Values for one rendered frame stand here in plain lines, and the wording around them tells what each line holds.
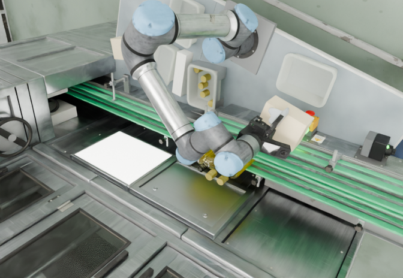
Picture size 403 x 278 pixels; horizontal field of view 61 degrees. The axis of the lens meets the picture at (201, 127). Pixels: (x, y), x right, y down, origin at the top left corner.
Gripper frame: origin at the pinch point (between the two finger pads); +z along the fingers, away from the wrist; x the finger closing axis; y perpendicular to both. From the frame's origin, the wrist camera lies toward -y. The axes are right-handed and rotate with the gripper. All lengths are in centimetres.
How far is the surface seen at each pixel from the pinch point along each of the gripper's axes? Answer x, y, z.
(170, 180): 56, 34, -5
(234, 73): 12, 39, 35
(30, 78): 44, 121, -20
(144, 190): 56, 37, -19
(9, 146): 73, 111, -40
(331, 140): 13.1, -15.8, 31.3
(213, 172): 36.5, 15.9, -3.7
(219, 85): 19, 42, 31
